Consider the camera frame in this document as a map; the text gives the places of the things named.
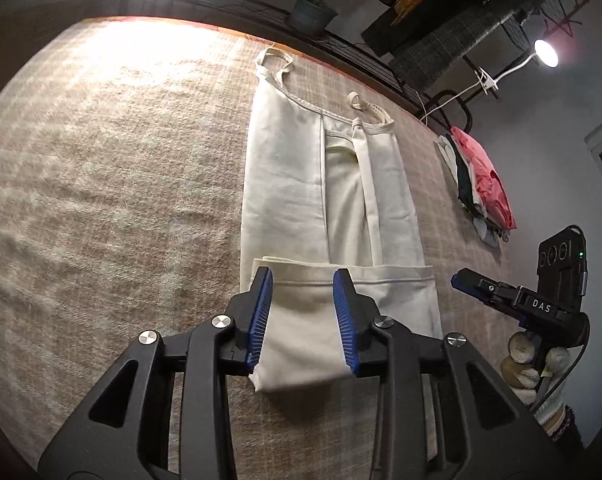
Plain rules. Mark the cream tank top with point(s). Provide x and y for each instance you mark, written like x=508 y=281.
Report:
x=286 y=185

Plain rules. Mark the person's right hand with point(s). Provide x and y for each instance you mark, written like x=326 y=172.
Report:
x=523 y=360

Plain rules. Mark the red clothes hanger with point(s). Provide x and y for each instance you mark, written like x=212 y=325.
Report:
x=563 y=22

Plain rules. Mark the dark green garment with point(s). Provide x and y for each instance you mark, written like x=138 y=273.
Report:
x=465 y=182

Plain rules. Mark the pile of folded clothes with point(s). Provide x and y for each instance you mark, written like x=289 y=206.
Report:
x=488 y=180

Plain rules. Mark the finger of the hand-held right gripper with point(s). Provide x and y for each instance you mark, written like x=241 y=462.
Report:
x=481 y=287

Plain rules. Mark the potted plant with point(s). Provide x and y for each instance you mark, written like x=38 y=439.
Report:
x=311 y=12

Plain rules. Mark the white clip-on lamp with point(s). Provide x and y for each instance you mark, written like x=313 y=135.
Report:
x=545 y=52

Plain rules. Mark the grey checked cloth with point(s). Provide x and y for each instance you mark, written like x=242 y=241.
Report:
x=461 y=30

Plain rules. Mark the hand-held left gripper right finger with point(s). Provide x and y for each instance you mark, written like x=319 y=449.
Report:
x=343 y=320

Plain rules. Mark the beige plaid blanket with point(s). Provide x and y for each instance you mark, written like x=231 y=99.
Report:
x=106 y=185

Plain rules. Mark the grey-blue garment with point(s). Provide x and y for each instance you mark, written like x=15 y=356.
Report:
x=488 y=232

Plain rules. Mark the black metal frame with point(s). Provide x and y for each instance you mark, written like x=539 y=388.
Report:
x=456 y=105

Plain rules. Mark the white garment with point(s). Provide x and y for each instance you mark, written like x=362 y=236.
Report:
x=448 y=155

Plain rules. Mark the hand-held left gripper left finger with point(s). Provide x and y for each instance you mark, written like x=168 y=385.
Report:
x=260 y=310

